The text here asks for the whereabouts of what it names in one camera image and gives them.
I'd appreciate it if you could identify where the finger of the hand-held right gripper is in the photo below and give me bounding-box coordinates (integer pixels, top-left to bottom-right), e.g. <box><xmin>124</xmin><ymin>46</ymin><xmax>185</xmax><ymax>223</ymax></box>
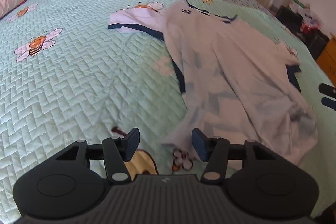
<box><xmin>318</xmin><ymin>84</ymin><xmax>336</xmax><ymax>98</ymax></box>
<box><xmin>322</xmin><ymin>97</ymin><xmax>336</xmax><ymax>111</ymax></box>

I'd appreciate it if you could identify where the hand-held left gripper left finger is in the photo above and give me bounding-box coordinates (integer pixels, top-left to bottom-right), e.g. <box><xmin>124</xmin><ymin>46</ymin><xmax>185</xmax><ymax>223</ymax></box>
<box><xmin>55</xmin><ymin>127</ymin><xmax>140</xmax><ymax>184</ymax></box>

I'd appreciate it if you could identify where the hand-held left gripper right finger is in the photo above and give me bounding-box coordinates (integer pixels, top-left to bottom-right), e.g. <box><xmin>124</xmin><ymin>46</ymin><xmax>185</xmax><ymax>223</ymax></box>
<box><xmin>191</xmin><ymin>128</ymin><xmax>276</xmax><ymax>184</ymax></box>

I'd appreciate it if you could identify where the white T-shirt with navy trim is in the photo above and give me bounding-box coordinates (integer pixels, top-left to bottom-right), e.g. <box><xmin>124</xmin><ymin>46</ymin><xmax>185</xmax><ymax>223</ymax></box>
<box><xmin>108</xmin><ymin>0</ymin><xmax>319</xmax><ymax>165</ymax></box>

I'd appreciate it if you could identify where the wooden desk with drawers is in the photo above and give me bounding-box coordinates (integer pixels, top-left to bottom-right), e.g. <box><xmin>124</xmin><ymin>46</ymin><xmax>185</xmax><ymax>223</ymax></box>
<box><xmin>316</xmin><ymin>32</ymin><xmax>336</xmax><ymax>80</ymax></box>

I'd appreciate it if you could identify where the pile of colourful bags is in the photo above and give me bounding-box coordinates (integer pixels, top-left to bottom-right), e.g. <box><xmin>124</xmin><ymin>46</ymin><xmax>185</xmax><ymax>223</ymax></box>
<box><xmin>289</xmin><ymin>0</ymin><xmax>324</xmax><ymax>31</ymax></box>

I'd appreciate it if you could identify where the black suitcase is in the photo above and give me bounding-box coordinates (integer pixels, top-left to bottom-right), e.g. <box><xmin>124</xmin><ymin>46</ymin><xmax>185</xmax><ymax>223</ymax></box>
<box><xmin>276</xmin><ymin>5</ymin><xmax>330</xmax><ymax>56</ymax></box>

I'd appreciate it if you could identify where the green bee-print quilt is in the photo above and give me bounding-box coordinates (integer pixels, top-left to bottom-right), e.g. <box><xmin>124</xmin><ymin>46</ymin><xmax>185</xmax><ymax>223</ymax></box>
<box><xmin>0</xmin><ymin>0</ymin><xmax>336</xmax><ymax>224</ymax></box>

